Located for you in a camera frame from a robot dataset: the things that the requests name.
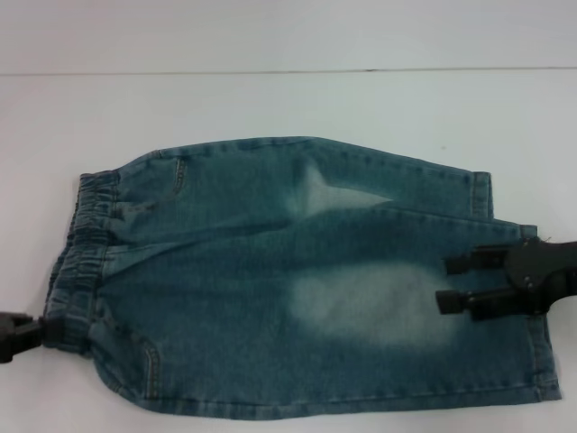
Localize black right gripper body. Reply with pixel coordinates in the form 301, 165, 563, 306
505, 235, 577, 318

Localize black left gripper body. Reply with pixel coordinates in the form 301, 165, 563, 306
0, 311, 44, 364

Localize blue denim shorts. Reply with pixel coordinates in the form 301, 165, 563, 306
44, 134, 564, 433

